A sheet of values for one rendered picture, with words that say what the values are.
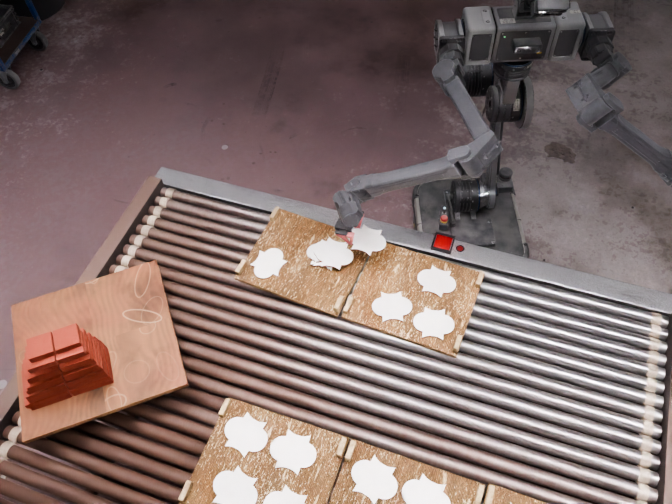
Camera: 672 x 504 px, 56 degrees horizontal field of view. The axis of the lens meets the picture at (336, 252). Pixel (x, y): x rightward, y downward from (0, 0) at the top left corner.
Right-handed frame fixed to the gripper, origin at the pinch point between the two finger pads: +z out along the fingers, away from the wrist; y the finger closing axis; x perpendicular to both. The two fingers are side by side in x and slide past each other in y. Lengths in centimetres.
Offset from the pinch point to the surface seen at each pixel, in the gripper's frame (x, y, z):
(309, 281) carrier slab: 13.0, -16.4, 9.8
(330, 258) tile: 8.2, -6.6, 7.2
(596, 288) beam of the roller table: -79, 19, 31
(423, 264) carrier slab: -21.8, 5.3, 17.0
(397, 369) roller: -26.1, -35.9, 20.6
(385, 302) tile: -15.0, -15.1, 15.0
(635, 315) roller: -93, 13, 35
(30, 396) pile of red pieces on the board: 62, -93, -19
